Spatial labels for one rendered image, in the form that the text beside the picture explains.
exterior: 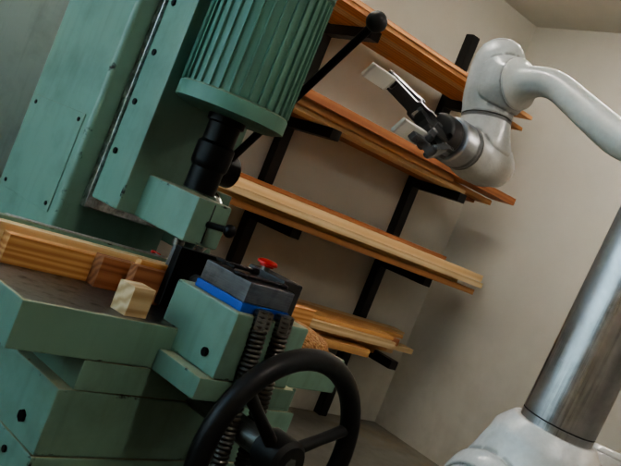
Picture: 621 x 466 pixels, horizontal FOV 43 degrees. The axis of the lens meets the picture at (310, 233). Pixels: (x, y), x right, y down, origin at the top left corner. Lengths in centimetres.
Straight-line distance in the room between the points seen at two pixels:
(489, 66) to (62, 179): 83
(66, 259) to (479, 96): 86
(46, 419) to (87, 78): 59
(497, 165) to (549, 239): 314
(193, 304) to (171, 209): 20
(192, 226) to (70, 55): 42
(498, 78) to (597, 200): 310
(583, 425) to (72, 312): 65
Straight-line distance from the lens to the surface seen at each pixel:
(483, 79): 161
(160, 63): 130
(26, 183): 143
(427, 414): 497
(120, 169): 129
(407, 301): 502
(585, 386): 109
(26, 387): 108
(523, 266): 476
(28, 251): 111
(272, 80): 117
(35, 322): 97
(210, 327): 104
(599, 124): 143
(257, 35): 117
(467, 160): 153
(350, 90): 433
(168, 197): 123
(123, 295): 105
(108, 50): 135
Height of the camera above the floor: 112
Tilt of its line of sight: 2 degrees down
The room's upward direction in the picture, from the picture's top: 22 degrees clockwise
